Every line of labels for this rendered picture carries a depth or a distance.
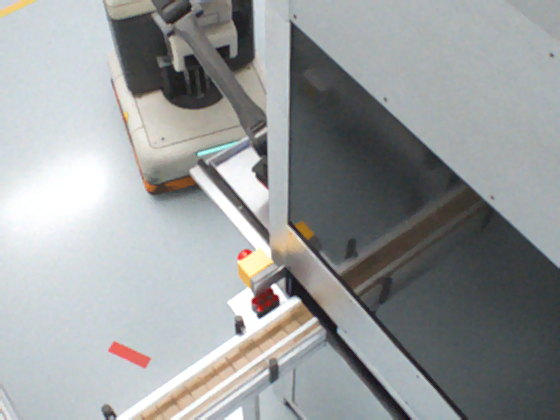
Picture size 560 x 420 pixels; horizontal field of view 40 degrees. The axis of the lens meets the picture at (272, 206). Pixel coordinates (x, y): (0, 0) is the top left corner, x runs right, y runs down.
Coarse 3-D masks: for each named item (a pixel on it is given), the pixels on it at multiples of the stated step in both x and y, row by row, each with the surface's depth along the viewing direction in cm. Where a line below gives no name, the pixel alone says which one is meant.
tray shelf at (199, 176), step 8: (192, 176) 218; (200, 176) 216; (200, 184) 215; (208, 184) 214; (208, 192) 213; (216, 192) 213; (216, 200) 211; (224, 200) 211; (224, 208) 210; (232, 208) 210; (232, 216) 209; (240, 216) 209; (240, 224) 207; (248, 224) 207; (240, 232) 207; (248, 232) 206; (248, 240) 205; (256, 240) 204; (256, 248) 203; (264, 248) 203
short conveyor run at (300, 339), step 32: (288, 320) 186; (224, 352) 178; (256, 352) 182; (288, 352) 182; (192, 384) 178; (224, 384) 174; (256, 384) 179; (128, 416) 170; (160, 416) 174; (192, 416) 174; (224, 416) 181
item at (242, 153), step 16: (240, 144) 218; (208, 160) 215; (224, 160) 219; (240, 160) 218; (256, 160) 218; (224, 176) 212; (240, 176) 215; (240, 192) 213; (256, 192) 212; (256, 208) 210
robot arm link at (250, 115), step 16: (192, 0) 186; (160, 16) 185; (192, 16) 185; (176, 32) 186; (192, 32) 185; (192, 48) 185; (208, 48) 185; (208, 64) 184; (224, 64) 185; (224, 80) 184; (224, 96) 186; (240, 96) 184; (240, 112) 184; (256, 112) 184; (256, 128) 186; (256, 144) 184
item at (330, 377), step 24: (312, 312) 193; (336, 336) 189; (312, 360) 210; (336, 360) 191; (360, 360) 186; (288, 384) 247; (312, 384) 224; (336, 384) 203; (360, 384) 185; (312, 408) 239; (336, 408) 216; (360, 408) 196; (384, 408) 180
